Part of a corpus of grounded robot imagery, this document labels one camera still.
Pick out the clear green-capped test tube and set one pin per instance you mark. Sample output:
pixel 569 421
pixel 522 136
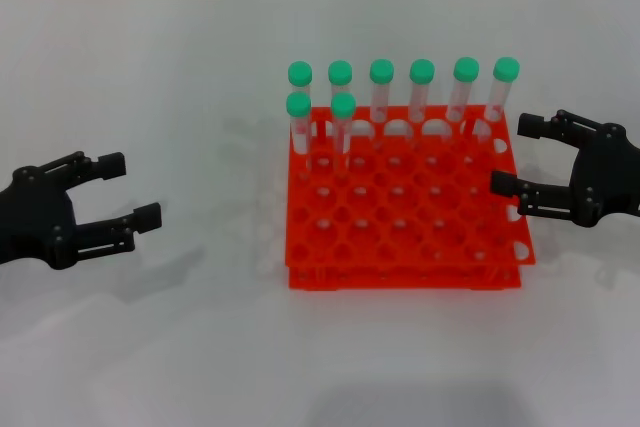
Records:
pixel 506 69
pixel 340 72
pixel 466 69
pixel 343 104
pixel 300 72
pixel 298 104
pixel 421 70
pixel 382 70

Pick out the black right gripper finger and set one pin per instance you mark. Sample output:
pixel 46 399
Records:
pixel 505 183
pixel 532 126

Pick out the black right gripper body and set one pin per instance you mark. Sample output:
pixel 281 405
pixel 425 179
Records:
pixel 610 177

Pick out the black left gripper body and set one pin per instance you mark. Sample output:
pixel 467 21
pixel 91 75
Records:
pixel 35 222

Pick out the orange plastic test tube rack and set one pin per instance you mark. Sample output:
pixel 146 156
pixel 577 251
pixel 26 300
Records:
pixel 375 207

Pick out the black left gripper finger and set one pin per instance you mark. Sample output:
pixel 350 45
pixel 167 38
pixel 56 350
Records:
pixel 147 218
pixel 112 165

